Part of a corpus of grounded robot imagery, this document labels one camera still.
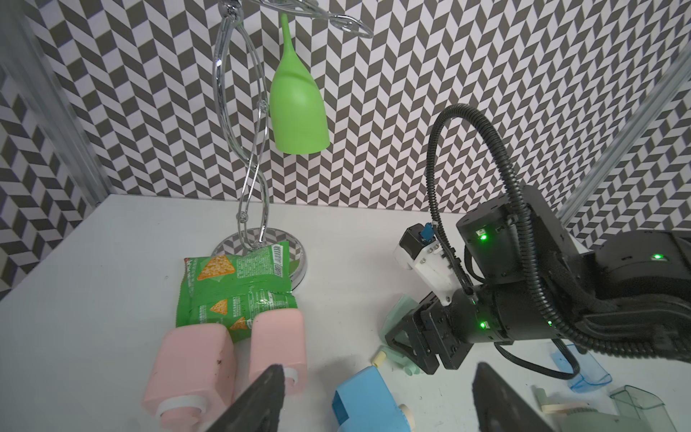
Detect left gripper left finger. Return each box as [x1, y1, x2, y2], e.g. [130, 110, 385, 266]
[207, 365, 285, 432]

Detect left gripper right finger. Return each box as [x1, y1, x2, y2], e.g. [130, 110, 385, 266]
[473, 362, 552, 432]

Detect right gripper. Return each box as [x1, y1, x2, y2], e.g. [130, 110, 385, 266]
[384, 285, 561, 374]

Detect mint green pencil sharpener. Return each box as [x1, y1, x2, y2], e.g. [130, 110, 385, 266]
[371, 293, 422, 376]

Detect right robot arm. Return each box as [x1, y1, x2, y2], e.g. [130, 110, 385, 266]
[383, 104, 690, 380]

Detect blue pencil sharpener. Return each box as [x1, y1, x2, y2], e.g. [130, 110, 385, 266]
[332, 365, 416, 432]

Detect blue transparent tray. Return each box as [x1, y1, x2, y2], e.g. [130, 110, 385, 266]
[550, 344, 612, 393]

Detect grey transparent tray right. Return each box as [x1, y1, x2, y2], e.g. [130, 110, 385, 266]
[609, 385, 678, 432]

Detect green snack packet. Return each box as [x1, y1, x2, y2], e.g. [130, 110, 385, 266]
[176, 241, 298, 342]

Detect green plastic cup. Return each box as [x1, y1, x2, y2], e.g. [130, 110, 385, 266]
[270, 14, 330, 155]

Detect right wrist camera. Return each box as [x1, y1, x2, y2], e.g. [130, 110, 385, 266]
[393, 223, 461, 306]

